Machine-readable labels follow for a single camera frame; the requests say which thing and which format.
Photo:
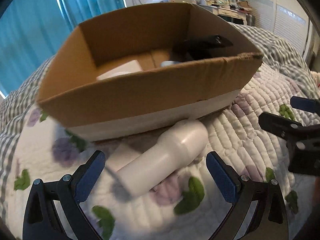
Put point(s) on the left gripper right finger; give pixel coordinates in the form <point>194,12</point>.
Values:
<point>269,220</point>

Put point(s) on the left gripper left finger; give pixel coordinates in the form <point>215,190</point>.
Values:
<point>41,220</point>

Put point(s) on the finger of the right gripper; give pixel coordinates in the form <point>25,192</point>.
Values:
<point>304,104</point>
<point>287,129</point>

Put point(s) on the white plastic bottle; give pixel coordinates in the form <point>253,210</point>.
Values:
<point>175,148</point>

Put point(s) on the black remote control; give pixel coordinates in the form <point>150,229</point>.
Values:
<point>200,48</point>

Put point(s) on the light blue round object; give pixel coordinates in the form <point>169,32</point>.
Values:
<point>169,63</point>

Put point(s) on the white rectangular box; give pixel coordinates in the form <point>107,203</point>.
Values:
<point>124,69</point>

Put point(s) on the floral quilted bedspread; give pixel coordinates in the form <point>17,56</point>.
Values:
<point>188,205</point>

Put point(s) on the white louvered wardrobe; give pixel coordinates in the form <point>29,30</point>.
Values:
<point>285,18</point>

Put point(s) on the small white flat box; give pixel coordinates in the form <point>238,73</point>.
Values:
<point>120,157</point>

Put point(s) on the white dressing table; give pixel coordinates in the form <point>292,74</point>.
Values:
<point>224,10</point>

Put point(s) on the brown cardboard box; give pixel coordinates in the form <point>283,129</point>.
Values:
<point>155,97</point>

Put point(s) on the blue curtains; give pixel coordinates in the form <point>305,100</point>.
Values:
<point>34,30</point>

